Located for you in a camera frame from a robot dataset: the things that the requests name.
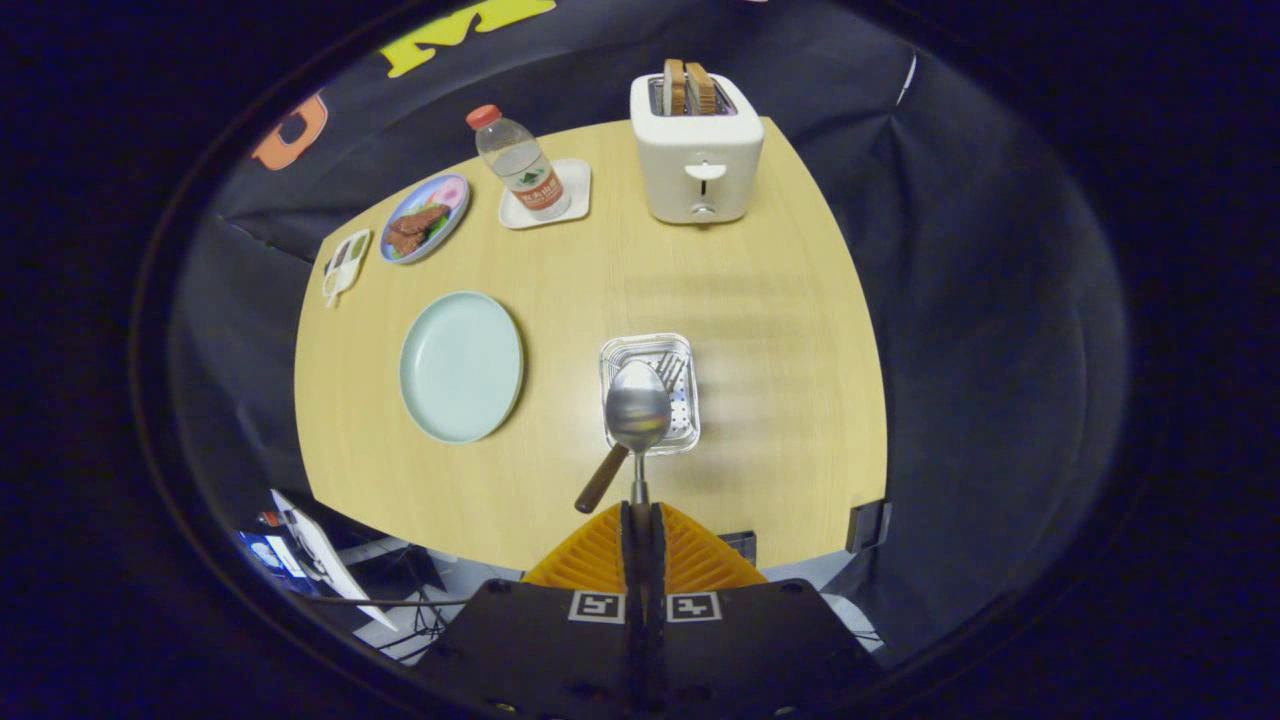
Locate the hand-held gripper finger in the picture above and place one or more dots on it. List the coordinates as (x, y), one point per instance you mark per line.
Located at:
(630, 600)
(654, 600)

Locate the clear glass container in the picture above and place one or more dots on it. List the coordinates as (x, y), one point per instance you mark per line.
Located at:
(685, 420)

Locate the pale green plate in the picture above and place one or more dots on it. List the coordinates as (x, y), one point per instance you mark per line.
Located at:
(460, 367)

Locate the white board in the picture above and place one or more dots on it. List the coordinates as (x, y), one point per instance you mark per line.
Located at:
(330, 560)

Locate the blue screen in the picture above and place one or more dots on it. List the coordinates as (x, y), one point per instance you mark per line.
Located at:
(268, 558)

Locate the blue food plate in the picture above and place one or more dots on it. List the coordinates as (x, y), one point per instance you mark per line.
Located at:
(445, 235)

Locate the white square coaster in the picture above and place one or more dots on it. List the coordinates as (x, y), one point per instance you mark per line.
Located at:
(575, 185)

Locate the brown meat slice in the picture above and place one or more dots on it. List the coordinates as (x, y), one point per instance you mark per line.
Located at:
(422, 218)
(404, 242)

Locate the white divided sauce dish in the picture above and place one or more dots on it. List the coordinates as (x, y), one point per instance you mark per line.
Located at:
(345, 265)

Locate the pink ham slice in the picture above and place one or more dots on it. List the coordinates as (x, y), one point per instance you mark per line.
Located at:
(448, 194)

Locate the clear bottle with red cap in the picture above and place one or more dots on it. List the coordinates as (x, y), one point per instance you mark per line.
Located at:
(520, 165)

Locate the white toaster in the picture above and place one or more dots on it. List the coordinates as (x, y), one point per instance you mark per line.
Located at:
(700, 150)

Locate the black table bracket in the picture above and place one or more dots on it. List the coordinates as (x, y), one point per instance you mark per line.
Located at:
(868, 527)

